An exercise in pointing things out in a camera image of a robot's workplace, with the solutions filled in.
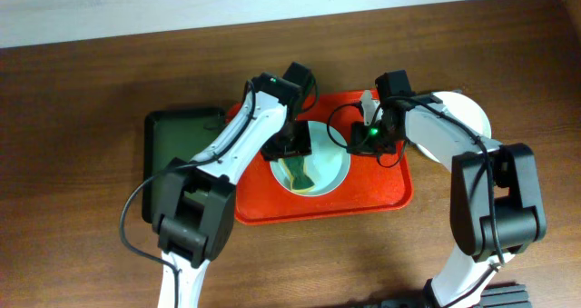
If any light blue plate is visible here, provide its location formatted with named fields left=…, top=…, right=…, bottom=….
left=270, top=121, right=350, bottom=197

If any green yellow sponge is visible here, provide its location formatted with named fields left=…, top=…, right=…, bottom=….
left=281, top=156, right=315, bottom=194

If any red plastic tray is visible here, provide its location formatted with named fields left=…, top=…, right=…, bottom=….
left=235, top=90, right=413, bottom=225

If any white cream plate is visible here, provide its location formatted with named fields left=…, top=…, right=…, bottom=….
left=431, top=89, right=492, bottom=138

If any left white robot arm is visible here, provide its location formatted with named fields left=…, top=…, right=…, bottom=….
left=149, top=62, right=316, bottom=307

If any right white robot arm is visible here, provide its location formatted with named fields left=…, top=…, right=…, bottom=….
left=346, top=70, right=547, bottom=308

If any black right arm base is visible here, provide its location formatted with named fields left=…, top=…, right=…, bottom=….
left=363, top=283, right=533, bottom=308

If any dark green tray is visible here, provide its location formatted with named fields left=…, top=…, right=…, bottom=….
left=141, top=106, right=228, bottom=224

